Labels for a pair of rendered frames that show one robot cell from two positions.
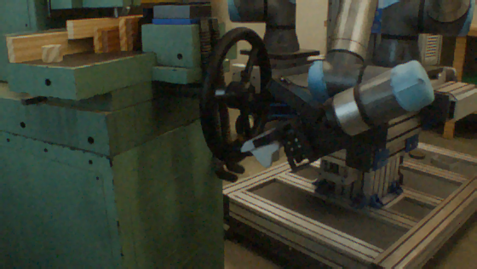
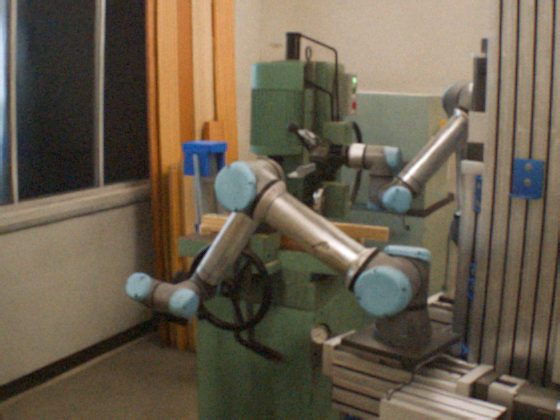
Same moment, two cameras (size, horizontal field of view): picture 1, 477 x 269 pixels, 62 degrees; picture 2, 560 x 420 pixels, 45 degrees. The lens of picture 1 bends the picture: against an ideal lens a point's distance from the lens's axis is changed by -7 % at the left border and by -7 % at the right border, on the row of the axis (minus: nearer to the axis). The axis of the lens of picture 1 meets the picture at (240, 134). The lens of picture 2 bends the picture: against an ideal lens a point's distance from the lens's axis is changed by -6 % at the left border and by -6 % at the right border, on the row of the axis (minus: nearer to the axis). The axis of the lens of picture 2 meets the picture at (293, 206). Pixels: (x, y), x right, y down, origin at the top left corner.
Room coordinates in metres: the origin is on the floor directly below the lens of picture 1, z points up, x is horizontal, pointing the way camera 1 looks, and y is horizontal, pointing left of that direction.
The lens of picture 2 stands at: (0.84, -2.14, 1.42)
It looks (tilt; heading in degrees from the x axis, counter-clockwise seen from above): 10 degrees down; 84
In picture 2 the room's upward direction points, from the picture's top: 1 degrees clockwise
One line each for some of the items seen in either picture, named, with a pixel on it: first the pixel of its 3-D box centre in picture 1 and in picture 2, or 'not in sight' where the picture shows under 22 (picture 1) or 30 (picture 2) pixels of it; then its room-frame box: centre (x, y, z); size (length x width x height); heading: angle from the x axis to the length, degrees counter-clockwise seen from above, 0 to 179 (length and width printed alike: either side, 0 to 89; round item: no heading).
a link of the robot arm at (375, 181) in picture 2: not in sight; (382, 193); (1.34, -0.06, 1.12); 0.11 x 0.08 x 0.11; 95
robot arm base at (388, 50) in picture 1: (398, 49); (403, 317); (1.31, -0.50, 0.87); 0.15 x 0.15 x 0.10
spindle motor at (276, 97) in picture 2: not in sight; (276, 108); (1.05, 0.30, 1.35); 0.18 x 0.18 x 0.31
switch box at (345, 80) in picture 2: not in sight; (345, 94); (1.32, 0.52, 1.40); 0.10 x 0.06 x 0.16; 62
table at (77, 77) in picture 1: (156, 60); (263, 253); (1.01, 0.20, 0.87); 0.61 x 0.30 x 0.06; 152
